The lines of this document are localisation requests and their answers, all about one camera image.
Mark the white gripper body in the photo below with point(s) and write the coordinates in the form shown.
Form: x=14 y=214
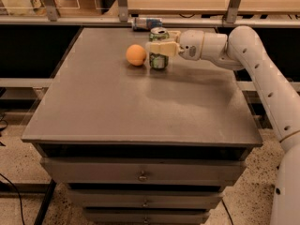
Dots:
x=189 y=44

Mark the green soda can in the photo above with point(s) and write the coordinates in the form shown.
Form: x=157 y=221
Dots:
x=158 y=61

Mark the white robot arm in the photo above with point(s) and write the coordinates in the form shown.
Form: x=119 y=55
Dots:
x=243 y=49

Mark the blue silver energy drink can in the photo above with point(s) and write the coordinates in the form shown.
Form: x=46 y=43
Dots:
x=145 y=24

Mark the orange fruit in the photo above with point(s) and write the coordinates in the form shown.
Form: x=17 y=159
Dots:
x=136 y=55

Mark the grey drawer cabinet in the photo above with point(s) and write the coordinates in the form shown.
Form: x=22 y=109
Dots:
x=100 y=106

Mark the top grey drawer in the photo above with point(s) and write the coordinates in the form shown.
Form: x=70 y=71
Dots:
x=92 y=170

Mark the grey drawer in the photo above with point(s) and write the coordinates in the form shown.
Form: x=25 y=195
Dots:
x=92 y=170
x=143 y=199
x=146 y=217

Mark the middle grey drawer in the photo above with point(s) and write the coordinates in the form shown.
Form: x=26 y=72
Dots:
x=143 y=199

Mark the bottom grey drawer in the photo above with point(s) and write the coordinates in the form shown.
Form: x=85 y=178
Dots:
x=146 y=217

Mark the metal railing frame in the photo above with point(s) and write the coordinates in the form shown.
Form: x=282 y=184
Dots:
x=116 y=13

